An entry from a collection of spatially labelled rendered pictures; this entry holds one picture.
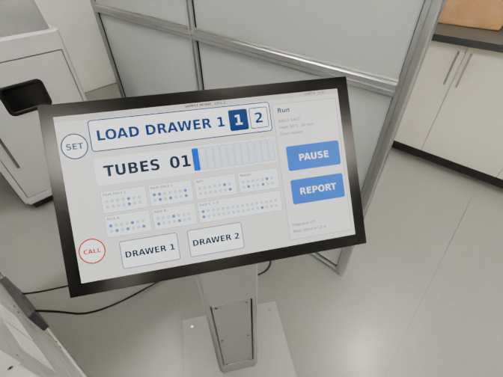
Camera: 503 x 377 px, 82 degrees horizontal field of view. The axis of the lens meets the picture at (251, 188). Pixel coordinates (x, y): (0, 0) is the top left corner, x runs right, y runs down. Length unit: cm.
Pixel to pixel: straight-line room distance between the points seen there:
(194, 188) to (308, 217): 21
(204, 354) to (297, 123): 114
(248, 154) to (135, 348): 123
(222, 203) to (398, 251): 152
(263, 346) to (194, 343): 30
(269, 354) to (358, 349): 40
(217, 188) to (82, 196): 21
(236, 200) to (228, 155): 8
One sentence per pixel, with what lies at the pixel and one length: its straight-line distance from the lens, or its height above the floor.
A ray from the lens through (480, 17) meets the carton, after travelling 256.
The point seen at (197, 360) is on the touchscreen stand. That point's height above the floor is 4.
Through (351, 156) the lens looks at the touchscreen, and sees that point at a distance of 56.
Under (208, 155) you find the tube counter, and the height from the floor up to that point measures 111.
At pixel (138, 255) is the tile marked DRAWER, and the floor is 100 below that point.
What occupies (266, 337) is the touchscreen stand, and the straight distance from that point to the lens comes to 146.
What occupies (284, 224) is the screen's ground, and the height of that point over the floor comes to 101.
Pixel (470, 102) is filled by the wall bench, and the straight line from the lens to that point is 241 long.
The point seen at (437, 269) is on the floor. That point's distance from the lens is 193.
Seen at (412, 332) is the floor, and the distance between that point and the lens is 167.
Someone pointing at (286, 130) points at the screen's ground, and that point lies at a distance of 52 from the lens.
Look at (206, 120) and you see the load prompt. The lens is 51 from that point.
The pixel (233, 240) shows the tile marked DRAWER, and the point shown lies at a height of 100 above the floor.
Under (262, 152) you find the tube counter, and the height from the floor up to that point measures 111.
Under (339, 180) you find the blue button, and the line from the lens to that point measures 55.
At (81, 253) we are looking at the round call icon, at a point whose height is 101.
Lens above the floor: 140
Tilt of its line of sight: 42 degrees down
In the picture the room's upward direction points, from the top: 1 degrees counter-clockwise
